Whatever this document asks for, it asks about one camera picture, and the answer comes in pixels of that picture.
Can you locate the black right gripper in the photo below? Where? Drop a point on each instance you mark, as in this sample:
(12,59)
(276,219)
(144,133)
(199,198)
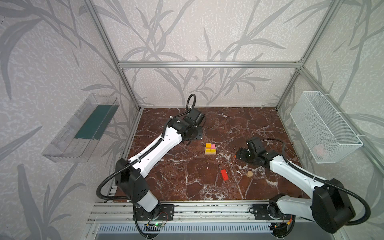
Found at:
(242,154)

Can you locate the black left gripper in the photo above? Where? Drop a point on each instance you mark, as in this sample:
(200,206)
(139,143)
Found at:
(193,133)

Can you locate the natural wood long block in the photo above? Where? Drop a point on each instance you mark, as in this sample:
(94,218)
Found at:
(210,153)

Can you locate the red block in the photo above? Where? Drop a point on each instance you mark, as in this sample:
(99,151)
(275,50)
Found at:
(224,175)

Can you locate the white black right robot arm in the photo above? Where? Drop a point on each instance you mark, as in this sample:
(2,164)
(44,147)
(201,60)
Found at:
(329,205)

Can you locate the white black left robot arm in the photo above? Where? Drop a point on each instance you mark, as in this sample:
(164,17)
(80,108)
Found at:
(131,174)

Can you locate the pink item in basket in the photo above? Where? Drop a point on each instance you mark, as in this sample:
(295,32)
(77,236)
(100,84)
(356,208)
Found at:
(321,151)

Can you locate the white wire mesh basket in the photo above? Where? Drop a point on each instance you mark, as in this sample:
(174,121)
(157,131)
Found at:
(320,123)

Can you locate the aluminium frame horizontal bar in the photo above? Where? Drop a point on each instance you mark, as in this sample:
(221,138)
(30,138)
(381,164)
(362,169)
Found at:
(207,64)

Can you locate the clear plastic wall bin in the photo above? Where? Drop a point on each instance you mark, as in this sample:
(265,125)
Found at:
(77,140)

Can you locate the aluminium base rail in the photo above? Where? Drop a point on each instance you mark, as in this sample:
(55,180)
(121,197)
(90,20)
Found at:
(239,211)

